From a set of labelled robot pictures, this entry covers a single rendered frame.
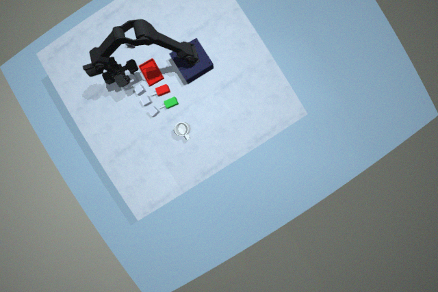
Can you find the red block with white cylindrical pin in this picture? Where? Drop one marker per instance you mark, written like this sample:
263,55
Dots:
161,90

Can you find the white mug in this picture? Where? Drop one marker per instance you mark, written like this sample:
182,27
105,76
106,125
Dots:
182,129

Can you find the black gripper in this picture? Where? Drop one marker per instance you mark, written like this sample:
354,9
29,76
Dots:
130,65

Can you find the red tray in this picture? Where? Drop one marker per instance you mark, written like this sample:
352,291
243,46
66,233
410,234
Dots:
151,72

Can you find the green gauge with white pin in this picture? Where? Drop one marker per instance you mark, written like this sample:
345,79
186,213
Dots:
170,102

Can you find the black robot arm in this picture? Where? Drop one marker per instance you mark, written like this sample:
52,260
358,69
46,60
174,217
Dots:
145,35

